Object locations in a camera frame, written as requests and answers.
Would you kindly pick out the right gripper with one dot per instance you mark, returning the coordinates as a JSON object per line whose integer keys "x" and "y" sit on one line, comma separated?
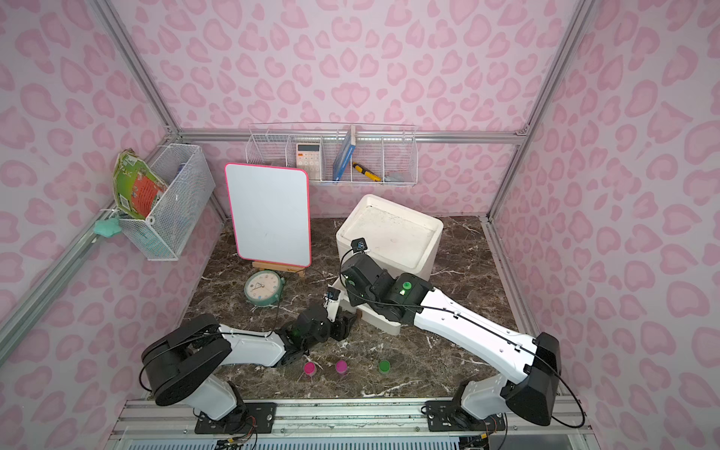
{"x": 349, "y": 284}

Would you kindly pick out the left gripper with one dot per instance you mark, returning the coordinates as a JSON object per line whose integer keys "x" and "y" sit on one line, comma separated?
{"x": 337, "y": 323}

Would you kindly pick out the green paint can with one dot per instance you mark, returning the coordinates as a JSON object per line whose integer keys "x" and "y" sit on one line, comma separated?
{"x": 384, "y": 367}

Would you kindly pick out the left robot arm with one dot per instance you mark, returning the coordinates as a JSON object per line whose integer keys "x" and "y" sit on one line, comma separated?
{"x": 180, "y": 367}

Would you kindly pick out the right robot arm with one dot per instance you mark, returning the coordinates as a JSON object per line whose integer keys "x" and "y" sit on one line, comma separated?
{"x": 529, "y": 367}

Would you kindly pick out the magenta paint can right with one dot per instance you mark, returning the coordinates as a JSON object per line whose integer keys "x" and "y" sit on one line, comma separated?
{"x": 342, "y": 367}

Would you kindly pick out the magenta paint can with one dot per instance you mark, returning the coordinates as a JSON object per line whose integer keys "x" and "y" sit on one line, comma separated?
{"x": 342, "y": 367}
{"x": 310, "y": 369}

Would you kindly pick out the magenta paint can left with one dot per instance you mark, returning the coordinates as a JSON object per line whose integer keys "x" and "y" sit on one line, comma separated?
{"x": 310, "y": 369}

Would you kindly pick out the white three-drawer cabinet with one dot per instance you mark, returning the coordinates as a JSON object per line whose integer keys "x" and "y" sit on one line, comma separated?
{"x": 400, "y": 239}

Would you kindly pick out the green alarm clock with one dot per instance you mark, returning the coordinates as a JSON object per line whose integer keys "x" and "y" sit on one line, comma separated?
{"x": 264, "y": 289}

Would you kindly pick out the wooden whiteboard stand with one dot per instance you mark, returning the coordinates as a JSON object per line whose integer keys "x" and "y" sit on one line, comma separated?
{"x": 286, "y": 268}

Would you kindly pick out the yellow utility knife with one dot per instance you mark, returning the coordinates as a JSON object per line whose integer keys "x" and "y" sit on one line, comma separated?
{"x": 366, "y": 172}

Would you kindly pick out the pink-framed whiteboard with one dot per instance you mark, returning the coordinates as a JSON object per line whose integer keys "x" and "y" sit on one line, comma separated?
{"x": 271, "y": 214}

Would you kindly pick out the blue book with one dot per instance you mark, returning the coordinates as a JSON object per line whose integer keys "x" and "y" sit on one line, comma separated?
{"x": 345, "y": 154}

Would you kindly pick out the white calculator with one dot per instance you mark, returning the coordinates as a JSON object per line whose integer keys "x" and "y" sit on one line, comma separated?
{"x": 309, "y": 159}

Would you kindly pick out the white mesh side basket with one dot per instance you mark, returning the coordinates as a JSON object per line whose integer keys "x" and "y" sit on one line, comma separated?
{"x": 163, "y": 235}

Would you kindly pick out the green red snack bag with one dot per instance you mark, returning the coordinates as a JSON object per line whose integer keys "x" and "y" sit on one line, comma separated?
{"x": 137, "y": 189}

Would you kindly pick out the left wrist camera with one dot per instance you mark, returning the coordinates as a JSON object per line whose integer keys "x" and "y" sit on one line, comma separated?
{"x": 331, "y": 303}

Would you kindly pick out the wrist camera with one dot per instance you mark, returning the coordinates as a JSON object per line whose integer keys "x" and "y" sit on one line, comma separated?
{"x": 359, "y": 245}
{"x": 331, "y": 303}

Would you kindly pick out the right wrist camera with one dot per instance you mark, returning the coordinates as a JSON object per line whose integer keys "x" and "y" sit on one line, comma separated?
{"x": 359, "y": 245}

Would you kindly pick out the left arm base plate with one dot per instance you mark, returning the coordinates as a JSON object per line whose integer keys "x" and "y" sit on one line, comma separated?
{"x": 254, "y": 416}

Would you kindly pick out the white wire wall basket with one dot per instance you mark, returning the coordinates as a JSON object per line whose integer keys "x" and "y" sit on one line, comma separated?
{"x": 389, "y": 151}

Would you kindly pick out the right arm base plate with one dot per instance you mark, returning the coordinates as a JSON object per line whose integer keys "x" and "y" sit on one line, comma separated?
{"x": 445, "y": 416}

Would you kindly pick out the green wall hook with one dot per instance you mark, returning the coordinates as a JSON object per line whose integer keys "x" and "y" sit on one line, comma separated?
{"x": 108, "y": 228}

